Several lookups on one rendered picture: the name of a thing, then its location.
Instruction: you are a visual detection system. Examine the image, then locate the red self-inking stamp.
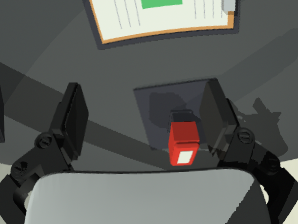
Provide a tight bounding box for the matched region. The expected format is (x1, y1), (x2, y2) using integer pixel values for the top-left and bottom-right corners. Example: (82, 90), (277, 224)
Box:
(168, 110), (200, 166)

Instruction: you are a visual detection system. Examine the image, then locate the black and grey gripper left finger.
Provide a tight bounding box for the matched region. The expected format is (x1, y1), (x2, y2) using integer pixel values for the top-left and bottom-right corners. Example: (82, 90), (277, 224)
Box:
(0, 82), (89, 224)

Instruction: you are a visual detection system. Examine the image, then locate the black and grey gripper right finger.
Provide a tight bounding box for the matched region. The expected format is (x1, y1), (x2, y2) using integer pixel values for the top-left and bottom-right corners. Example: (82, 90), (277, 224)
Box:
(199, 80), (298, 224)

